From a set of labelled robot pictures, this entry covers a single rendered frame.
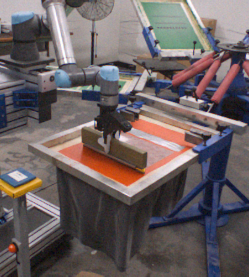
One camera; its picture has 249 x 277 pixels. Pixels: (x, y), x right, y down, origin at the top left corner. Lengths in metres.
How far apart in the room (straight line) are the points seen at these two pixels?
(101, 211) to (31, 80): 0.78
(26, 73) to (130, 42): 5.38
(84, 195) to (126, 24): 5.87
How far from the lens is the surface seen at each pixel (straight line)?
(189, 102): 2.04
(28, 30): 1.94
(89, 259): 2.47
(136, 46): 7.13
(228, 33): 6.13
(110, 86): 1.43
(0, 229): 2.42
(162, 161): 1.59
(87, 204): 1.61
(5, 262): 2.17
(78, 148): 1.66
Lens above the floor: 1.68
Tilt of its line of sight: 24 degrees down
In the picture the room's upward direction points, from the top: 4 degrees clockwise
